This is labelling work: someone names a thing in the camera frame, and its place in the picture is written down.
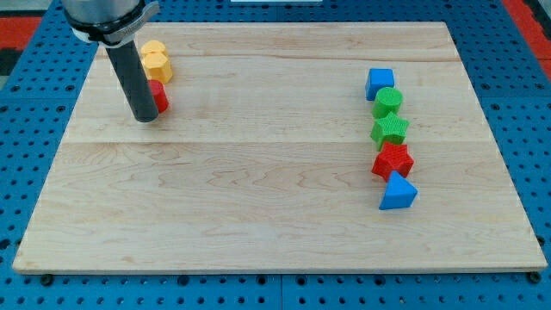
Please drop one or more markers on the green star block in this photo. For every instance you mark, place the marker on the green star block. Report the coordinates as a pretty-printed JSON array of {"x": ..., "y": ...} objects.
[{"x": 390, "y": 128}]

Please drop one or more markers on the blue cube block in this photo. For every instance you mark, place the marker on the blue cube block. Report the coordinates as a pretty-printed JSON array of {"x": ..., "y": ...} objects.
[{"x": 377, "y": 79}]

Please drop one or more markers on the yellow hexagon block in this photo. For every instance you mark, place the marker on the yellow hexagon block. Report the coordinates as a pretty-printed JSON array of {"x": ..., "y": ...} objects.
[{"x": 157, "y": 67}]

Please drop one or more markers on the wooden board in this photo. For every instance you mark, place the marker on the wooden board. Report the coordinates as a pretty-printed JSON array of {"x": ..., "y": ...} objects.
[{"x": 262, "y": 162}]

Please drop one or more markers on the red circle block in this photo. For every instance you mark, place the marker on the red circle block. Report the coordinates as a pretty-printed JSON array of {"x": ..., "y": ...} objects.
[{"x": 159, "y": 95}]

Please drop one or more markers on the yellow pentagon block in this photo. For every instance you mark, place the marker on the yellow pentagon block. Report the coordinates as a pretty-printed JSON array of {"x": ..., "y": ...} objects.
[{"x": 154, "y": 46}]

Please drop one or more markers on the red star block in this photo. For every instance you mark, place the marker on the red star block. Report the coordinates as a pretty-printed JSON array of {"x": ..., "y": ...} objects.
[{"x": 393, "y": 157}]

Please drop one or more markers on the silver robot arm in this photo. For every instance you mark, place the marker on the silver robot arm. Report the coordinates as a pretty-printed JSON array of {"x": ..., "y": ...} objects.
[{"x": 113, "y": 25}]

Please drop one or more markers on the green circle block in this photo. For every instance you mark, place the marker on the green circle block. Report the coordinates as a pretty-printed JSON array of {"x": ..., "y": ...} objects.
[{"x": 387, "y": 99}]

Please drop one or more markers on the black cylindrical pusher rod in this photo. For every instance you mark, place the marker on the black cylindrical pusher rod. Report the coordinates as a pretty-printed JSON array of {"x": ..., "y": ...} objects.
[{"x": 130, "y": 73}]

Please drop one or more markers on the blue triangle block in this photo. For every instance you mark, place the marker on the blue triangle block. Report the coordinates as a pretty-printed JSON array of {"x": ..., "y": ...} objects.
[{"x": 399, "y": 193}]

